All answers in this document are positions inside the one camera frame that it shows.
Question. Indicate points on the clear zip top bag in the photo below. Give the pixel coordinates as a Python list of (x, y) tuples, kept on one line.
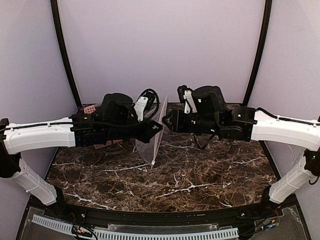
[(148, 151)]

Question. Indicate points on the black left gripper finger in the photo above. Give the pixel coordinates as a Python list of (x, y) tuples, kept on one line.
[(154, 124), (152, 132)]

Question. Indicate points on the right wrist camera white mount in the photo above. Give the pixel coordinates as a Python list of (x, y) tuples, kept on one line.
[(185, 97)]

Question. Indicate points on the pink plastic basket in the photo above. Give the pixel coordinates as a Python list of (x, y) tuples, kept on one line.
[(89, 110)]

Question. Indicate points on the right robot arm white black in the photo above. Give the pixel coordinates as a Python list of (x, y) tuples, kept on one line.
[(206, 112)]

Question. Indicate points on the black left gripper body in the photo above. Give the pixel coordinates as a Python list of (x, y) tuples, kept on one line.
[(146, 129)]

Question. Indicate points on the left black frame post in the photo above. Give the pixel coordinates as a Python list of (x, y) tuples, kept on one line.
[(63, 52)]

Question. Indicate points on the black frame post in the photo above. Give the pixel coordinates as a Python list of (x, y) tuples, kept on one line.
[(63, 52), (259, 51)]

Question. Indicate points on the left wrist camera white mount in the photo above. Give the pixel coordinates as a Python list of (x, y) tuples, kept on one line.
[(145, 102)]

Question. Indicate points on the black front rail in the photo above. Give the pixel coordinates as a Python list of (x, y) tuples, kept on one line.
[(235, 216)]

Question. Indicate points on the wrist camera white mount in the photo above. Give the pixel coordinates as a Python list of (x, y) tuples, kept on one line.
[(145, 102), (185, 97)]

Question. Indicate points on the right black frame post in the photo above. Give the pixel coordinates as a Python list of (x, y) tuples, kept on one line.
[(259, 51)]

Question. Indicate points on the white slotted cable duct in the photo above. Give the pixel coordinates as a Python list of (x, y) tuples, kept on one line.
[(130, 232)]

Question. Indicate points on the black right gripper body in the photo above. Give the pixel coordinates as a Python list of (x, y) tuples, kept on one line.
[(175, 121)]

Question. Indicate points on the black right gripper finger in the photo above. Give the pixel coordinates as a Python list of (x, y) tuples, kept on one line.
[(169, 126), (167, 119)]

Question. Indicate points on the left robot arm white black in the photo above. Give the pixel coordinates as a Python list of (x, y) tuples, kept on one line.
[(117, 118)]

